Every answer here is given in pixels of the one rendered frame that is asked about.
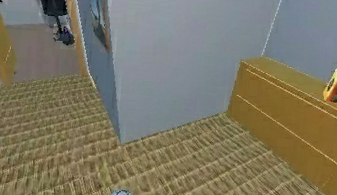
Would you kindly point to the wooden chest of drawers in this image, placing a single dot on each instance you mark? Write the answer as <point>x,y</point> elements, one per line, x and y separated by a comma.
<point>291,122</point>

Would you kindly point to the black office chair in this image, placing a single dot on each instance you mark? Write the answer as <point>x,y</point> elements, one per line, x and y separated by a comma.
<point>53,1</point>

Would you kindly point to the framed wall picture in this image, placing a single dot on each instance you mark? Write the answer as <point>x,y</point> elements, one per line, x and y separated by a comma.
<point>100,20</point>

